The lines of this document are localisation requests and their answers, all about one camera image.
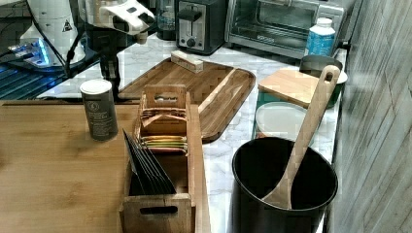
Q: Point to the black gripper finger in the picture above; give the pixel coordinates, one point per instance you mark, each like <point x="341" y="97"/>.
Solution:
<point x="109" y="66"/>

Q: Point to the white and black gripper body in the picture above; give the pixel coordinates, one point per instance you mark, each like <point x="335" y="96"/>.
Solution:
<point x="110" y="22"/>

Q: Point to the wooden drawer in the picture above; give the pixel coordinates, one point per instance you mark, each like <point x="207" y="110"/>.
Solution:
<point x="58" y="102"/>

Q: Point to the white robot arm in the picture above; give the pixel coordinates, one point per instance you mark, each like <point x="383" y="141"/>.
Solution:
<point x="61" y="24"/>

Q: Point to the wooden drawer cabinet top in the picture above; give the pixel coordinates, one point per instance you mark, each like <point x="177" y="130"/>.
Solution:
<point x="56" y="179"/>

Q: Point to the dark cylindrical spice canister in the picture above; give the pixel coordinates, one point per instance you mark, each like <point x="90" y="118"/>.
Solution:
<point x="100" y="109"/>

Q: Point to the glass blender jar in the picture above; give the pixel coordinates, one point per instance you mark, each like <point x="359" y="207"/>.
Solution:
<point x="165" y="18"/>

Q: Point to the brown tea bag stack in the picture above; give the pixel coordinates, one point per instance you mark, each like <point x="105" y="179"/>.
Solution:
<point x="151" y="114"/>

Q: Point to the small wooden block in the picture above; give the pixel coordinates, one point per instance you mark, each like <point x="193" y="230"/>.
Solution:
<point x="187" y="61"/>

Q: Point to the black and silver toaster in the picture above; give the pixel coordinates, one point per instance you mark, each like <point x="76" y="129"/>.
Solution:
<point x="200" y="25"/>

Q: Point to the colourful tea bag stack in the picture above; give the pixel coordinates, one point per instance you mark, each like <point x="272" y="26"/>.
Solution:
<point x="166" y="143"/>

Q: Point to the wooden serving tray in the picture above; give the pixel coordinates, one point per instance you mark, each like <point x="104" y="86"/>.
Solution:
<point x="222" y="88"/>

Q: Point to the black sachet packets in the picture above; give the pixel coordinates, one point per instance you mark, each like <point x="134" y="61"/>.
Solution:
<point x="149" y="177"/>

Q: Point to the wooden tea bag caddy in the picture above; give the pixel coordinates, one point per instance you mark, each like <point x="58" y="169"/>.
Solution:
<point x="163" y="213"/>

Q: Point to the clear container with white lid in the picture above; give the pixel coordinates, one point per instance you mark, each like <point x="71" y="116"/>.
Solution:
<point x="277" y="118"/>

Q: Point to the silver toaster oven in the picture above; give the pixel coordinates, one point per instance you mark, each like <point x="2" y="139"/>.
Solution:
<point x="282" y="26"/>

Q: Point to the black utensil pot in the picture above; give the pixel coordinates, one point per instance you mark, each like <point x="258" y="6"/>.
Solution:
<point x="257" y="166"/>

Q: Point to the small bamboo cutting board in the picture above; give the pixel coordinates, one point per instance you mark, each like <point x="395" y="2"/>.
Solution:
<point x="290" y="85"/>

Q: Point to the dark green bowl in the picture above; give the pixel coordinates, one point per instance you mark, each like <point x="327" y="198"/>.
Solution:
<point x="313" y="65"/>

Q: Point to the blue labelled white bottle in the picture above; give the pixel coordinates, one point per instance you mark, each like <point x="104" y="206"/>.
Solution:
<point x="320" y="38"/>

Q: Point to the wooden spoon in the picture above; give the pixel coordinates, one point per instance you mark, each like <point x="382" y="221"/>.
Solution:
<point x="304" y="139"/>

